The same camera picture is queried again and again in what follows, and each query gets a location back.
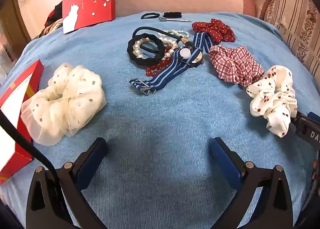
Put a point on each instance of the blue towel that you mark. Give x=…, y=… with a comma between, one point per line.
x=160, y=119

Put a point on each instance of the white cherry print scrunchie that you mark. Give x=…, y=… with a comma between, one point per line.
x=273, y=96

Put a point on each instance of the thick black hair band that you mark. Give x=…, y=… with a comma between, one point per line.
x=172, y=14

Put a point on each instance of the red gingham scrunchie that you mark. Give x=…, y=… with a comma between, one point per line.
x=233, y=65

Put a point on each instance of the striped floral armchair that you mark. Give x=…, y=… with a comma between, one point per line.
x=295, y=24

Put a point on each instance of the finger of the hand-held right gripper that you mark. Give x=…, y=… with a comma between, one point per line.
x=306, y=129

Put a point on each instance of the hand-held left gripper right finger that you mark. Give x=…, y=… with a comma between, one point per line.
x=225, y=160

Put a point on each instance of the red polka dot scrunchie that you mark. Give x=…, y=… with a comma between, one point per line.
x=215, y=29

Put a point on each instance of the red blossom print box lid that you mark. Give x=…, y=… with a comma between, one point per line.
x=87, y=2

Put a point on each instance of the silver hair clip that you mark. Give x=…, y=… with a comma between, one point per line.
x=173, y=19

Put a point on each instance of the pile of dark clothes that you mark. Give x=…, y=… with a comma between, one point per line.
x=53, y=20

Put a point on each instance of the red gift box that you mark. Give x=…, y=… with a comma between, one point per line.
x=13, y=116

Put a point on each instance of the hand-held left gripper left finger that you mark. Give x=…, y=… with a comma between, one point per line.
x=93, y=159

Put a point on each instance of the cream sheer dotted scrunchie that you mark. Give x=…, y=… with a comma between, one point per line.
x=65, y=101

